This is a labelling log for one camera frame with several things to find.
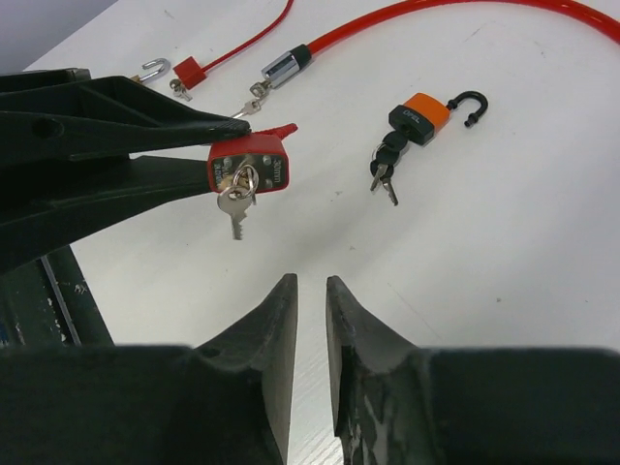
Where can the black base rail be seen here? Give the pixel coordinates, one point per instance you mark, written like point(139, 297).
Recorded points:
point(48, 303)

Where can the silver key bunch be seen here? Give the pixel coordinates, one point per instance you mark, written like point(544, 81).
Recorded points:
point(238, 197)

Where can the red cable padlock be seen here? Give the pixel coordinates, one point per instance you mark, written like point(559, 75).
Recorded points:
point(243, 25)
point(263, 150)

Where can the brass padlock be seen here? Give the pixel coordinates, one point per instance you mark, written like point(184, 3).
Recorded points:
point(151, 70)

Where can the orange black padlock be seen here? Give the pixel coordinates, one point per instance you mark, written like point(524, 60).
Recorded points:
point(417, 122)

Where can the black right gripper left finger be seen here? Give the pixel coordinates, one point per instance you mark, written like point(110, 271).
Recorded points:
point(227, 401)

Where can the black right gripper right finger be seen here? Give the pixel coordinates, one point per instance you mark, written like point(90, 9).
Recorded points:
point(397, 403)

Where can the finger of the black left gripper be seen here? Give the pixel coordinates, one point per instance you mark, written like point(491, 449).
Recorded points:
point(46, 206)
point(67, 114)

